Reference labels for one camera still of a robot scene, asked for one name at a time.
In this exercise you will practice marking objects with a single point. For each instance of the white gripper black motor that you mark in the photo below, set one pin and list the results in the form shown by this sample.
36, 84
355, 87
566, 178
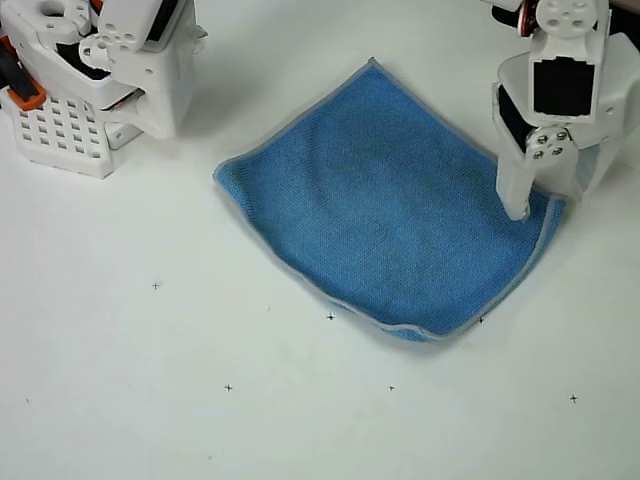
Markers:
549, 150

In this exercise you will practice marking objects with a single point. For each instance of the blue microfibre cloth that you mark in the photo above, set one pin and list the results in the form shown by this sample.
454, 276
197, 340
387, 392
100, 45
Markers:
380, 220

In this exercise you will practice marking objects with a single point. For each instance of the white perforated arm base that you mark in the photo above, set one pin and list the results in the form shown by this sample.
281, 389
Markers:
60, 135

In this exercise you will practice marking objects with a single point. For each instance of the orange and black clamp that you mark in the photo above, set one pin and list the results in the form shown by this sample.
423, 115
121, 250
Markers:
22, 87

